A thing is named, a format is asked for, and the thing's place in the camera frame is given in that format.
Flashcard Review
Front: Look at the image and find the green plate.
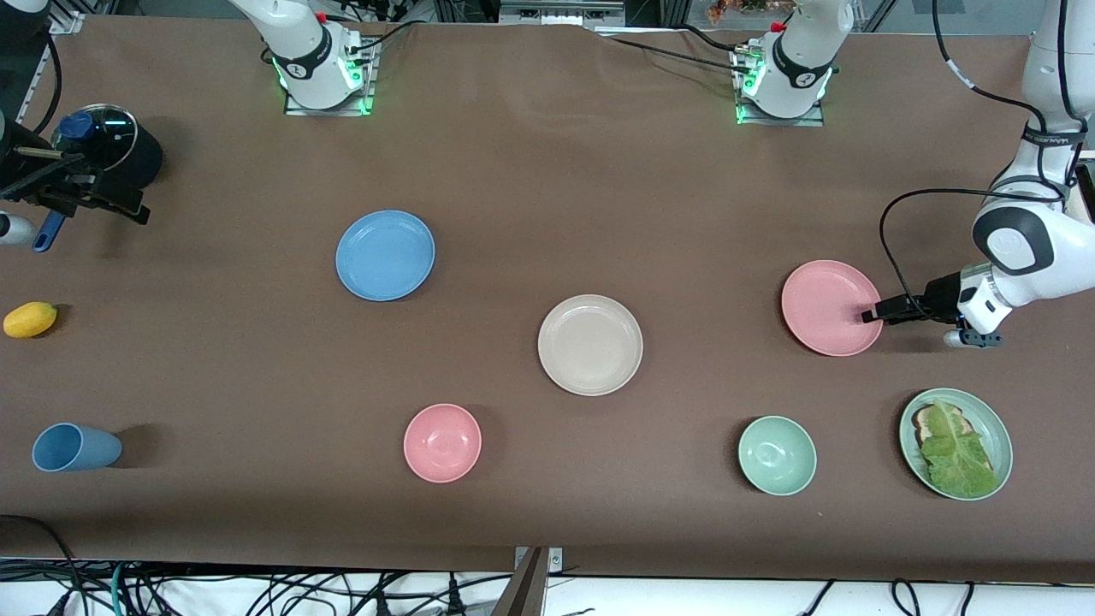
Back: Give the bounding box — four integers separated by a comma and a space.
898, 388, 1015, 501

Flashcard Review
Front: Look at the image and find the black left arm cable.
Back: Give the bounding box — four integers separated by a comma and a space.
879, 0, 1087, 319

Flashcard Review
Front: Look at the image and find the blue plate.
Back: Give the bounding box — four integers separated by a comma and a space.
335, 210, 436, 302

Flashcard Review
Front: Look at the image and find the black base cable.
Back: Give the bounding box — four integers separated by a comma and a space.
680, 24, 754, 54
599, 34, 745, 71
346, 19, 429, 54

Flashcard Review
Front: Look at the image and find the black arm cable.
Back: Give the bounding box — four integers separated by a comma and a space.
30, 34, 65, 138
879, 0, 1087, 319

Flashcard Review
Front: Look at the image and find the pink plate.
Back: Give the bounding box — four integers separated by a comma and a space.
780, 259, 885, 358

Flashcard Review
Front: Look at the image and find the metal table bracket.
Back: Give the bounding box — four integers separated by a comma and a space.
492, 546, 565, 616

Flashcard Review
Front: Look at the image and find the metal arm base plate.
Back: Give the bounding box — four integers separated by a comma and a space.
284, 38, 377, 116
734, 47, 826, 127

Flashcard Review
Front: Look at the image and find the glass lid with blue knob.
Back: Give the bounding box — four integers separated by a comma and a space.
50, 104, 139, 176

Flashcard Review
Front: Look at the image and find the green bowl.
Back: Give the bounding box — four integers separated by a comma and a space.
737, 415, 818, 497

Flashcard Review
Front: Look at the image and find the toasted bread slice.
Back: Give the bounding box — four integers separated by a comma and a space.
911, 404, 968, 446

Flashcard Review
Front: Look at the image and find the grey metal frame structure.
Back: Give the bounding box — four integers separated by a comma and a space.
499, 0, 627, 28

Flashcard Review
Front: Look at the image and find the orange leafy object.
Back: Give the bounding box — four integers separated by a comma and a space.
708, 0, 775, 24

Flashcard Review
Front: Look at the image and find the blue cup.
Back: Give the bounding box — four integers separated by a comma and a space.
32, 423, 123, 473

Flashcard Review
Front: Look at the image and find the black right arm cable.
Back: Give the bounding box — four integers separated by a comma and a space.
30, 34, 65, 138

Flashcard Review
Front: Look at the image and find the green lettuce leaf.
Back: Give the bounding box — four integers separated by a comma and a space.
920, 399, 1000, 499

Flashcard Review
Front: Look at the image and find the perforated metal rail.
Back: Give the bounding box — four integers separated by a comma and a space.
15, 34, 54, 129

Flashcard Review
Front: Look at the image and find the pink bowl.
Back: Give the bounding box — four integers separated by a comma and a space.
403, 403, 482, 484

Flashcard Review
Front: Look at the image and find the black pot with blue handle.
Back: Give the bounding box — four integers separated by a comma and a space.
33, 103, 163, 253

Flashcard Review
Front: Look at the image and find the beige plate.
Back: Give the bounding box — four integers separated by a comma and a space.
537, 294, 644, 397

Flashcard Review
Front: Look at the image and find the aluminium frame profile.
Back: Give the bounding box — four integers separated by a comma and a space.
47, 0, 86, 35

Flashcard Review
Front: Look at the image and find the yellow lemon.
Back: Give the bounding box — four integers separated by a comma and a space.
3, 301, 59, 340

